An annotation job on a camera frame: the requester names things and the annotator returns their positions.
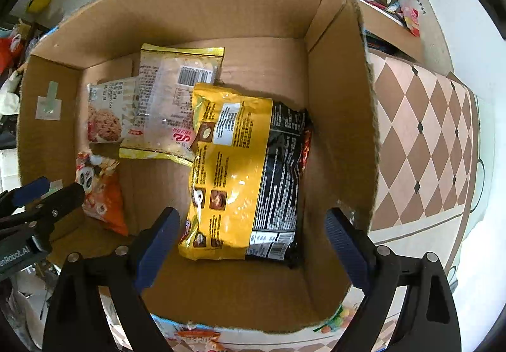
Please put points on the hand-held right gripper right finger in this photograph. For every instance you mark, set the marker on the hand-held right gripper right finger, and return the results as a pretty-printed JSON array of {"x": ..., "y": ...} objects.
[{"x": 348, "y": 249}]

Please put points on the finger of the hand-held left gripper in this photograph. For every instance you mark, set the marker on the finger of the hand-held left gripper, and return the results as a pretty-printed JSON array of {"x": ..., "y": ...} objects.
[
  {"x": 63, "y": 198},
  {"x": 29, "y": 190}
]

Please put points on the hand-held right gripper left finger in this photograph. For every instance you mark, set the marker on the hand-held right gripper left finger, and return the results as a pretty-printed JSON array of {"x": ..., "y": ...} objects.
[{"x": 158, "y": 249}]

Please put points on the yellow and black snack packet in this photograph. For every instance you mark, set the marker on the yellow and black snack packet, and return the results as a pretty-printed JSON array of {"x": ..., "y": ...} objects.
[{"x": 229, "y": 162}]

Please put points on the cardboard box with blue print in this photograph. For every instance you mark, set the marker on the cardboard box with blue print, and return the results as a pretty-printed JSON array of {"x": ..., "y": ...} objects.
[{"x": 257, "y": 0}]

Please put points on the orange panda snack packet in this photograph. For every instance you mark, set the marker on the orange panda snack packet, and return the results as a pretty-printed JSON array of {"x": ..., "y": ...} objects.
[{"x": 102, "y": 194}]

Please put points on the white cookie snack packet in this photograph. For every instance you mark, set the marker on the white cookie snack packet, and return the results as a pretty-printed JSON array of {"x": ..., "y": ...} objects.
[{"x": 104, "y": 119}]

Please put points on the checkered tablecloth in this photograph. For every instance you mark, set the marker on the checkered tablecloth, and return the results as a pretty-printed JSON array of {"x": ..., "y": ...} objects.
[{"x": 419, "y": 131}]

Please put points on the pale yellow barcode snack packet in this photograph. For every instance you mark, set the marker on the pale yellow barcode snack packet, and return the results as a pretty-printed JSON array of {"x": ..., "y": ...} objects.
[{"x": 166, "y": 99}]

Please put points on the yellow bag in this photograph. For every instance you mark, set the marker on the yellow bag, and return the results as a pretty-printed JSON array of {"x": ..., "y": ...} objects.
[{"x": 39, "y": 0}]

